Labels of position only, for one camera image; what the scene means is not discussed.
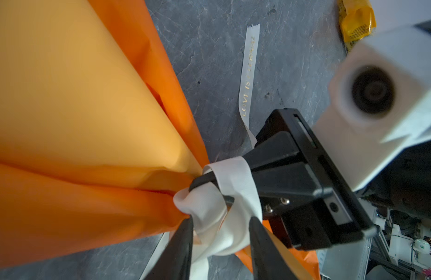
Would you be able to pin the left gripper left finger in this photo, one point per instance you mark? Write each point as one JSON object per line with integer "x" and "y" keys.
{"x": 175, "y": 261}

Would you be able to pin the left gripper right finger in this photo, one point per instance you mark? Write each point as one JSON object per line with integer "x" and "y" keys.
{"x": 267, "y": 262}

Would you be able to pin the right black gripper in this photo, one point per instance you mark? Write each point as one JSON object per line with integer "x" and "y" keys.
{"x": 306, "y": 201}

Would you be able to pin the white ribbon strip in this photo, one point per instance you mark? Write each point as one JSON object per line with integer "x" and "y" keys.
{"x": 221, "y": 230}

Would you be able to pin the orange wrapping paper sheet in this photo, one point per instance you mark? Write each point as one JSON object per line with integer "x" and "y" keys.
{"x": 96, "y": 135}

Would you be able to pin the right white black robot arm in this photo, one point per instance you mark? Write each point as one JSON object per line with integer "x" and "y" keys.
{"x": 404, "y": 185}

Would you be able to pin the yellow snack bag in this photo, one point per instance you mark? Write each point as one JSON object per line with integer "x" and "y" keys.
{"x": 356, "y": 21}

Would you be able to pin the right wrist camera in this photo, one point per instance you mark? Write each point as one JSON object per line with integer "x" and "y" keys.
{"x": 380, "y": 103}

